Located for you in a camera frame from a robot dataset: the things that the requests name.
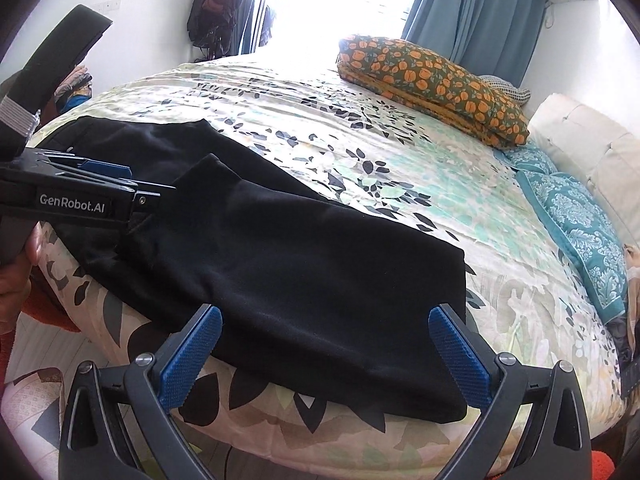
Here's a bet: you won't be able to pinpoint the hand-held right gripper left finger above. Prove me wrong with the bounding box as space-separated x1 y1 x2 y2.
59 303 223 480

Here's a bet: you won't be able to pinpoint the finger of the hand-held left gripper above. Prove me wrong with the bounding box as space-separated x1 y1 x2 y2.
96 179 177 214
37 147 136 182

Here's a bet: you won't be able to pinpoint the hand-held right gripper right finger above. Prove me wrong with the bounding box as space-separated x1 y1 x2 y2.
428 303 593 480

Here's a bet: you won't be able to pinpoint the black pants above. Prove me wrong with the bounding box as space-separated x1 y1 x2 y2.
47 115 468 423

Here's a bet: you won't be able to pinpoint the person's left hand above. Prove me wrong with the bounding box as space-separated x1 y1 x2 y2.
0 224 47 341

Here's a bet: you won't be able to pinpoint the pile of colourful clothes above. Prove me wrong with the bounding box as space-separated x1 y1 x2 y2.
54 62 94 111

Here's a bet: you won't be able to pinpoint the person's left red fleece leg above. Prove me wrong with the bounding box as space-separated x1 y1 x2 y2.
20 287 83 334

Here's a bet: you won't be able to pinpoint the person's red fleece leg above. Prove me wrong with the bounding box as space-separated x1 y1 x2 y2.
589 451 615 480
20 287 83 334

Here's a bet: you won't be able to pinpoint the person's right red fleece leg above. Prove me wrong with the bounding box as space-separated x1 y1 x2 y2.
589 451 615 480

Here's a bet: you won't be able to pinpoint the large teal patterned pillow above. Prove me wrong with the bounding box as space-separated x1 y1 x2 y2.
515 170 632 327

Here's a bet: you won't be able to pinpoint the bed with floral sheet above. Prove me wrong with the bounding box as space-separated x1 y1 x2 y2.
30 52 632 472

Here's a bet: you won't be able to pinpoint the dark hanging clothes and bags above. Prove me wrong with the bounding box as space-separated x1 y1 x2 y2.
186 0 246 58

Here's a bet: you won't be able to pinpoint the beige crumpled cloth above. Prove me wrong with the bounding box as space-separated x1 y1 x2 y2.
622 242 640 282

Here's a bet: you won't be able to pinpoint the narrow blue curtain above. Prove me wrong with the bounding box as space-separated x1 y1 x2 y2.
241 0 268 56

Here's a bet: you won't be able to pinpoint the dark cloth by window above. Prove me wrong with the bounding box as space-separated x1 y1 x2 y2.
257 5 275 49

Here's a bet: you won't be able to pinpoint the small teal patterned pillow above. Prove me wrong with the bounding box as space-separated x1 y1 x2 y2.
502 145 559 177

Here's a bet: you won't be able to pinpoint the cream padded headboard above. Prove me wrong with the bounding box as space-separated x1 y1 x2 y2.
527 92 640 253

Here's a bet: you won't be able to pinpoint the glass balcony door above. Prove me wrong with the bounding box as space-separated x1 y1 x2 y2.
250 0 432 55

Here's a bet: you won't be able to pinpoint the checked cloth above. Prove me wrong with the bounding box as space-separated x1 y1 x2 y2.
477 75 532 107

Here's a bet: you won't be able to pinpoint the orange floral green pillow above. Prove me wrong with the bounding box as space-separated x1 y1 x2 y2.
336 34 531 150

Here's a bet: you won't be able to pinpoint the wide blue curtain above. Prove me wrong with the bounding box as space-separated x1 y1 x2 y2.
401 0 543 86

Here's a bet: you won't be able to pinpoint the black strap with grey band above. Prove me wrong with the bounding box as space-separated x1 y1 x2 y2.
0 4 114 162

